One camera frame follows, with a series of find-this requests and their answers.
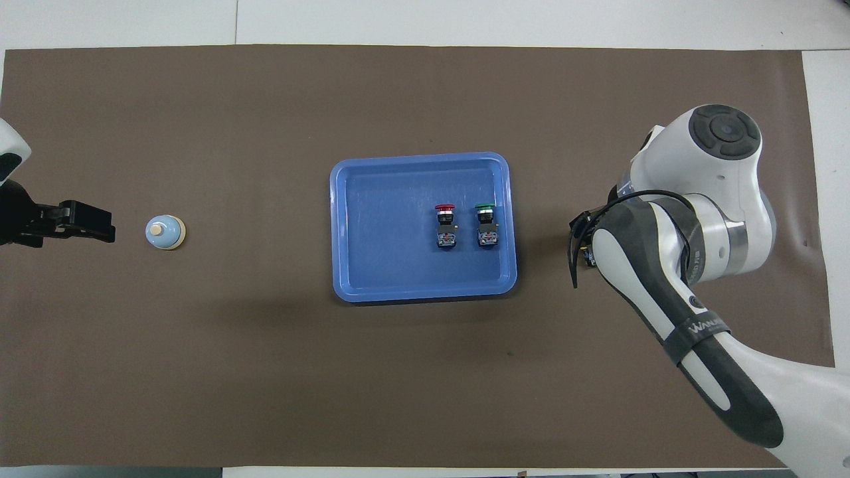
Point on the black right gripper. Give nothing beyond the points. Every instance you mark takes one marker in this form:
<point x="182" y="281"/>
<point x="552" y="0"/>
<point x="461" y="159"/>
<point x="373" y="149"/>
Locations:
<point x="586" y="222"/>

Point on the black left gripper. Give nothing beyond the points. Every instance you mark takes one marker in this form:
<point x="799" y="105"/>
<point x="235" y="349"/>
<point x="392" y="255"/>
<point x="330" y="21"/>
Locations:
<point x="20" y="219"/>

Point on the yellow push button switch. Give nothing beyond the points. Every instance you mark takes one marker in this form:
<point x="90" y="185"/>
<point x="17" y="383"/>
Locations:
<point x="588" y="257"/>

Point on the green push button switch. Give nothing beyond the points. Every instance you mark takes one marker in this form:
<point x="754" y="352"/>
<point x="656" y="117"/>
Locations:
<point x="487" y="232"/>

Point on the red push button switch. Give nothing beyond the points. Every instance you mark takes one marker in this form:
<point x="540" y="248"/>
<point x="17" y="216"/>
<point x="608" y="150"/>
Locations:
<point x="446" y="232"/>

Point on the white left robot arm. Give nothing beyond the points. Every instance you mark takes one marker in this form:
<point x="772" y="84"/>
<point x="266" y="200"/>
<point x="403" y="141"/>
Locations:
<point x="10" y="143"/>

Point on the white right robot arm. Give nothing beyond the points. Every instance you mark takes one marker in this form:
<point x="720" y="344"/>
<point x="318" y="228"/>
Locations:
<point x="717" y="172"/>

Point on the light blue call bell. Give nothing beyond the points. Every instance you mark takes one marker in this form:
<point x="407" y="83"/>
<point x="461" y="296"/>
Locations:
<point x="165" y="232"/>

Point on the blue plastic tray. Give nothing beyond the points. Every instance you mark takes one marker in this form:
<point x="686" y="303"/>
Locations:
<point x="385" y="232"/>

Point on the brown table mat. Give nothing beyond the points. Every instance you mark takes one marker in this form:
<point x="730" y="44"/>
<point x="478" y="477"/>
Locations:
<point x="265" y="365"/>

